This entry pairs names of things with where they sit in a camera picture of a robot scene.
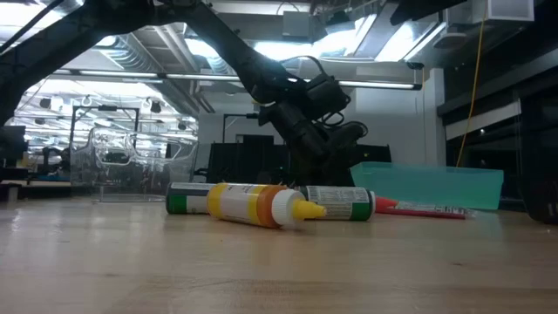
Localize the long overhead light bar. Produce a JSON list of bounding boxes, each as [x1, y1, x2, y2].
[[47, 65, 423, 92]]

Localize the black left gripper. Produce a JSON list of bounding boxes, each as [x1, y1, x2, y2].
[[257, 99, 370, 187]]

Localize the black background rig frame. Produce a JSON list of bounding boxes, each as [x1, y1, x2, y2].
[[221, 113, 262, 145]]

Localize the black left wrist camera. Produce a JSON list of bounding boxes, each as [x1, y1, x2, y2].
[[304, 72, 352, 119]]

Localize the yellow ink bottle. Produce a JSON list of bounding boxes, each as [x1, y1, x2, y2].
[[206, 182, 327, 229]]

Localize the clear plastic bin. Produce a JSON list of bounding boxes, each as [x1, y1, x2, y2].
[[69, 126, 201, 204]]

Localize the yellow hanging cable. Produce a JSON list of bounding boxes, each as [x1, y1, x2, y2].
[[454, 0, 487, 168]]

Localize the grey ceiling box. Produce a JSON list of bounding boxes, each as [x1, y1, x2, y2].
[[282, 10, 313, 38]]

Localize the teal plastic bin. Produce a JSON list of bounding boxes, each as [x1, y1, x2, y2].
[[350, 160, 505, 211]]

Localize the black mesh basket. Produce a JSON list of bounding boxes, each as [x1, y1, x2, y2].
[[521, 174, 558, 226]]

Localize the green ink bottle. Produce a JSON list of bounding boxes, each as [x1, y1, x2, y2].
[[165, 181, 215, 215]]

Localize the red ink bottle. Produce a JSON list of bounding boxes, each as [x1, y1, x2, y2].
[[298, 185, 398, 222]]

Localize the black partition panels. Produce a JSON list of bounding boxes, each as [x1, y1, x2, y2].
[[205, 134, 393, 185]]

